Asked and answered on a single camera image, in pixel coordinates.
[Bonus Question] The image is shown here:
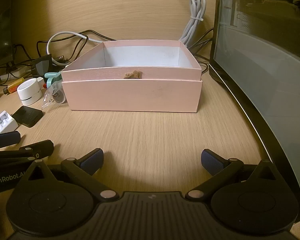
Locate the black and grey power adapter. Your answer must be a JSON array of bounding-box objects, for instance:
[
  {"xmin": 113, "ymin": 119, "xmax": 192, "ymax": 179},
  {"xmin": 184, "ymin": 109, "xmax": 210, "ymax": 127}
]
[{"xmin": 30, "ymin": 54, "xmax": 53, "ymax": 78}]

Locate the teal plastic clip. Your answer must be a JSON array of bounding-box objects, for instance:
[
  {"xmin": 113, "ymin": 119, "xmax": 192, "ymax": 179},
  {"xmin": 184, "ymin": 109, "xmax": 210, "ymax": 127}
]
[{"xmin": 44, "ymin": 72, "xmax": 63, "ymax": 88}]

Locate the white power strip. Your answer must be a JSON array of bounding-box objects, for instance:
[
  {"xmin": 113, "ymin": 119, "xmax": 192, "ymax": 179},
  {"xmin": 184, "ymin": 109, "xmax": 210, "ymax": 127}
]
[{"xmin": 0, "ymin": 65, "xmax": 34, "ymax": 80}]

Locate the bundled white cable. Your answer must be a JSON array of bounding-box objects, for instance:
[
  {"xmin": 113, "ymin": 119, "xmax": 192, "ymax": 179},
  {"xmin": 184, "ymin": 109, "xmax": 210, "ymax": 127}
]
[{"xmin": 178, "ymin": 0, "xmax": 207, "ymax": 48}]

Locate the pink cardboard box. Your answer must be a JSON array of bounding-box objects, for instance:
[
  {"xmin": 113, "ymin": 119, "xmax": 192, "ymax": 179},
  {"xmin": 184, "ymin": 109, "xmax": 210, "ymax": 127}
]
[{"xmin": 61, "ymin": 39, "xmax": 203, "ymax": 113}]

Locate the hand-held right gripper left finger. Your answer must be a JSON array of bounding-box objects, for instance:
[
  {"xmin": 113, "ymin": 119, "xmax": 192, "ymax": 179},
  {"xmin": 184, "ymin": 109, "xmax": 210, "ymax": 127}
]
[{"xmin": 15, "ymin": 148, "xmax": 117, "ymax": 202}]

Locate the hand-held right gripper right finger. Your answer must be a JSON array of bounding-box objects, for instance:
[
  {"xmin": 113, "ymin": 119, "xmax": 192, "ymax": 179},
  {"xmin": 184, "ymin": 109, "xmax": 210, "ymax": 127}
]
[{"xmin": 185, "ymin": 149, "xmax": 288, "ymax": 202}]

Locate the black square case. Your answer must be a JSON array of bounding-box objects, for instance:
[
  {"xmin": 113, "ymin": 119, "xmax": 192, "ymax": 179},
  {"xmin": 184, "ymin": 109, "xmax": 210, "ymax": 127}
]
[{"xmin": 12, "ymin": 106, "xmax": 44, "ymax": 128}]

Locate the looped white cable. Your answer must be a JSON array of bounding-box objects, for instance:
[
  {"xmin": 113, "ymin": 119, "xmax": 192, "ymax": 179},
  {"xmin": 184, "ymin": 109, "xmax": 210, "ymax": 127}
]
[{"xmin": 46, "ymin": 31, "xmax": 103, "ymax": 63}]

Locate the white round container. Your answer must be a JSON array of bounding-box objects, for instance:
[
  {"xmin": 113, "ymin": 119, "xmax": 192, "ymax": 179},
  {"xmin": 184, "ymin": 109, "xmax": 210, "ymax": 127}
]
[{"xmin": 17, "ymin": 78, "xmax": 42, "ymax": 106}]

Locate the clear plastic bag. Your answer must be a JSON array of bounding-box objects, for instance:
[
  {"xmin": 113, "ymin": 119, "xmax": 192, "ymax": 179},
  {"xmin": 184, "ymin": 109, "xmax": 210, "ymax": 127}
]
[{"xmin": 41, "ymin": 81, "xmax": 67, "ymax": 110}]

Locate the black cable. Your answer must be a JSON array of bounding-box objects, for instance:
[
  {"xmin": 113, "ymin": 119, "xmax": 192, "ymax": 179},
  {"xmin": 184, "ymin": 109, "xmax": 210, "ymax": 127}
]
[
  {"xmin": 187, "ymin": 27, "xmax": 214, "ymax": 63},
  {"xmin": 75, "ymin": 29, "xmax": 115, "ymax": 42},
  {"xmin": 12, "ymin": 40, "xmax": 50, "ymax": 63}
]

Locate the white rectangular case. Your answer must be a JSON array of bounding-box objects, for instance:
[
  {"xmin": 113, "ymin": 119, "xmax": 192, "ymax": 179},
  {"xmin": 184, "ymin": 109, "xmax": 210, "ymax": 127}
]
[{"xmin": 0, "ymin": 114, "xmax": 19, "ymax": 134}]

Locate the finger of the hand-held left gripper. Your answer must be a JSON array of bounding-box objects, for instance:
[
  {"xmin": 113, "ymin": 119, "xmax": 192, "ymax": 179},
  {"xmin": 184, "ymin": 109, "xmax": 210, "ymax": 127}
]
[
  {"xmin": 0, "ymin": 131, "xmax": 22, "ymax": 148},
  {"xmin": 0, "ymin": 139, "xmax": 54, "ymax": 167}
]

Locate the small orange bottle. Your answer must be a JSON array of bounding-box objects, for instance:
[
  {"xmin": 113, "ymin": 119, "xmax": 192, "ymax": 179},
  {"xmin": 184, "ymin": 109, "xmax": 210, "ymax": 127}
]
[{"xmin": 3, "ymin": 77, "xmax": 25, "ymax": 95}]

